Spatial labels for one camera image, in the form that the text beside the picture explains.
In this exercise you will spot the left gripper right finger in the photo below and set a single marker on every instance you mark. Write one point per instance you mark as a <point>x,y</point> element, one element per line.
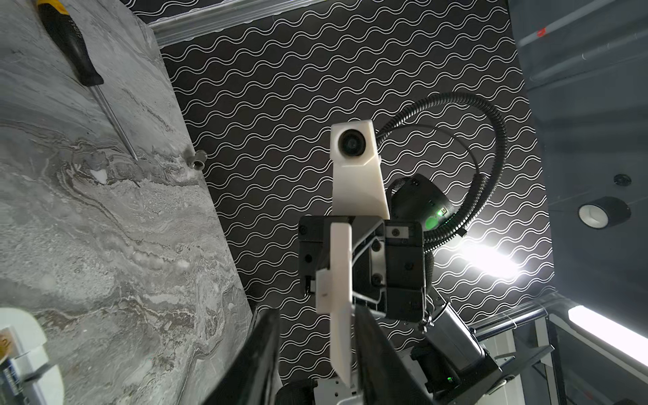
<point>383,378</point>

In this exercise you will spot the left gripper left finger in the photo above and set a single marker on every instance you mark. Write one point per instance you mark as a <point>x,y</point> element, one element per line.
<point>251,378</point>

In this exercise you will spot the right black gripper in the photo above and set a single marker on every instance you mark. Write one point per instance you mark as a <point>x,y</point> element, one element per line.
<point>388,262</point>

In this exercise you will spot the white square alarm clock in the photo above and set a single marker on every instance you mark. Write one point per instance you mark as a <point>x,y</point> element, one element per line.
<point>28,376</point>

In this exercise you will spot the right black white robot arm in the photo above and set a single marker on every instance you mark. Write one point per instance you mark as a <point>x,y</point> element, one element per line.
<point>442,160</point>

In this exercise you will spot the black yellow screwdriver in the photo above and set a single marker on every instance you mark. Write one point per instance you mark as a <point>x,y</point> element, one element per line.
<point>60,26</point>

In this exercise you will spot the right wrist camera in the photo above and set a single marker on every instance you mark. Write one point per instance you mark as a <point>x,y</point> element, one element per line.
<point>357,184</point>

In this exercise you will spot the small metal bracket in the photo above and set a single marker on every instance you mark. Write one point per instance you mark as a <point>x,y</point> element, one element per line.
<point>197,161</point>

